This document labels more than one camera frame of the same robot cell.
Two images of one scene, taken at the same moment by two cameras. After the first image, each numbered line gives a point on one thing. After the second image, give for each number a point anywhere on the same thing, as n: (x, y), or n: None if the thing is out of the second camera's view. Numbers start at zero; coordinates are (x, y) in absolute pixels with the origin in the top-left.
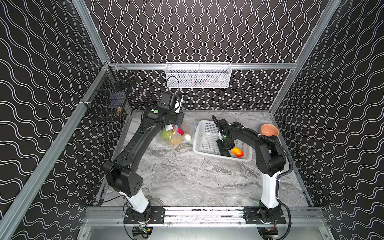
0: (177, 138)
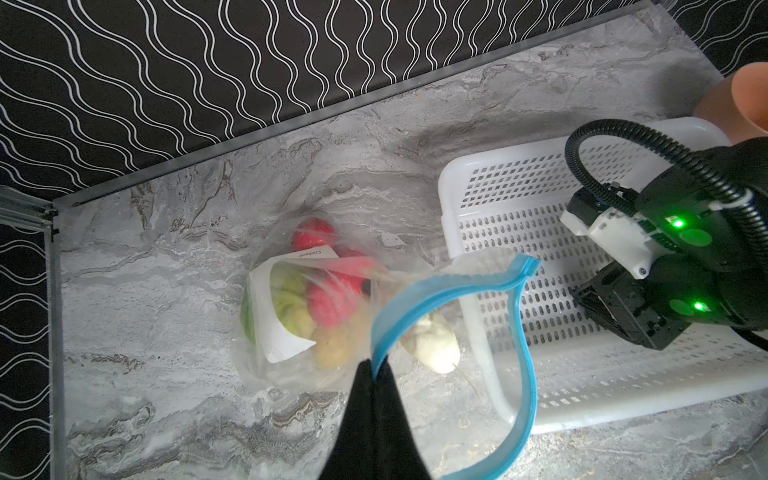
0: (334, 345)
